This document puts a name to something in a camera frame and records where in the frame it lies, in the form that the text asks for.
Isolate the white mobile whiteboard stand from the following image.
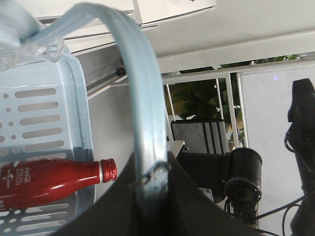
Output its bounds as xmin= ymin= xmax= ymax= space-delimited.
xmin=159 ymin=51 xmax=315 ymax=222

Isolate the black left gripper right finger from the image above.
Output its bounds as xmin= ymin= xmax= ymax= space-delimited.
xmin=164 ymin=152 xmax=258 ymax=236

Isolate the black head camera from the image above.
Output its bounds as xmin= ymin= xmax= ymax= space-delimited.
xmin=223 ymin=147 xmax=262 ymax=212

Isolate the red aluminium coca-cola bottle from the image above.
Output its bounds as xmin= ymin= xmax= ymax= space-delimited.
xmin=0 ymin=158 xmax=118 ymax=211

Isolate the light blue plastic basket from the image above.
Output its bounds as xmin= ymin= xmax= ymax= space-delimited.
xmin=0 ymin=0 xmax=170 ymax=236

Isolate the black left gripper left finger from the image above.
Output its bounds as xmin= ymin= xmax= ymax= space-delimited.
xmin=53 ymin=154 xmax=138 ymax=236

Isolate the green potted plant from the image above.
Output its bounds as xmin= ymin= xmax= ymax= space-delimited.
xmin=170 ymin=54 xmax=300 ymax=146

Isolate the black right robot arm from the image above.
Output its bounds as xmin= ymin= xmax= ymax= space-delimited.
xmin=285 ymin=78 xmax=315 ymax=236

